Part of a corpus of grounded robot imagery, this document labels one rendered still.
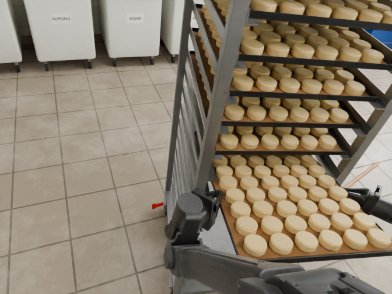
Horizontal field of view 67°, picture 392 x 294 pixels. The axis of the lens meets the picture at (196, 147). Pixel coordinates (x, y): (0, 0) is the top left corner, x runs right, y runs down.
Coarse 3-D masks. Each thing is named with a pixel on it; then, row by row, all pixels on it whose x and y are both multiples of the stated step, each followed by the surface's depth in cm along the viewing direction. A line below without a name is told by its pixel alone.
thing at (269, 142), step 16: (240, 128) 88; (256, 128) 90; (272, 128) 90; (288, 128) 91; (304, 128) 92; (320, 128) 93; (224, 144) 83; (240, 144) 86; (256, 144) 84; (272, 144) 84; (288, 144) 86; (304, 144) 87; (320, 144) 90; (336, 144) 92
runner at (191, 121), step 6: (186, 90) 137; (186, 96) 133; (186, 102) 125; (186, 108) 124; (192, 114) 124; (192, 120) 121; (192, 126) 118; (192, 132) 111; (192, 138) 109; (192, 144) 109; (198, 150) 108; (198, 156) 106
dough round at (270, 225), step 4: (268, 216) 73; (272, 216) 73; (264, 220) 71; (268, 220) 71; (272, 220) 72; (276, 220) 72; (280, 220) 72; (264, 224) 70; (268, 224) 70; (272, 224) 70; (276, 224) 71; (280, 224) 71; (264, 228) 70; (268, 228) 69; (272, 228) 69; (276, 228) 69; (280, 228) 70; (268, 232) 70; (272, 232) 69; (276, 232) 69; (280, 232) 70
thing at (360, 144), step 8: (376, 112) 79; (384, 112) 77; (368, 120) 82; (376, 120) 79; (384, 120) 79; (376, 128) 80; (360, 136) 84; (368, 136) 82; (352, 144) 87; (360, 144) 84; (368, 144) 84; (360, 152) 86; (344, 160) 91; (352, 160) 89; (344, 168) 91; (352, 168) 91; (344, 176) 93
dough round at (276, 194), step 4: (272, 188) 83; (276, 188) 83; (280, 188) 84; (268, 192) 82; (272, 192) 81; (276, 192) 82; (280, 192) 82; (284, 192) 82; (268, 196) 82; (272, 196) 81; (276, 196) 80; (280, 196) 80; (284, 196) 81; (272, 200) 81; (276, 200) 80; (280, 200) 80; (284, 200) 81
